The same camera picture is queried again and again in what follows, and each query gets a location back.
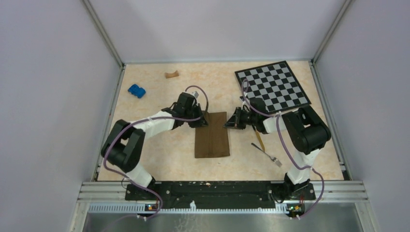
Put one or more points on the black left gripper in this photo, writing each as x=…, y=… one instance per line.
x=200, y=123

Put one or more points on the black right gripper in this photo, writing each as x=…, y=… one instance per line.
x=233, y=123

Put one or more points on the brown fabric napkin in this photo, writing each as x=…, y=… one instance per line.
x=212, y=141

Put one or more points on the green wooden handled knife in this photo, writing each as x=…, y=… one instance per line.
x=259, y=138

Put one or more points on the silver metal fork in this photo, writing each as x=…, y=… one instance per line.
x=272, y=158

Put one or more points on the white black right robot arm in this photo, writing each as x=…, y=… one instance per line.
x=302, y=133

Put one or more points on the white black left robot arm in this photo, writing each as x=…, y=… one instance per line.
x=124, y=144

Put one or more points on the small wooden arch block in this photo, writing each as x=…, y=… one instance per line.
x=171, y=75

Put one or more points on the black white checkerboard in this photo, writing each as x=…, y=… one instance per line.
x=275, y=84

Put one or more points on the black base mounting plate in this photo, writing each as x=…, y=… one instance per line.
x=221, y=194

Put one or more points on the blue toy car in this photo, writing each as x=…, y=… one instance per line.
x=137, y=91

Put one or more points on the aluminium frame rail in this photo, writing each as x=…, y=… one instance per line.
x=109, y=197

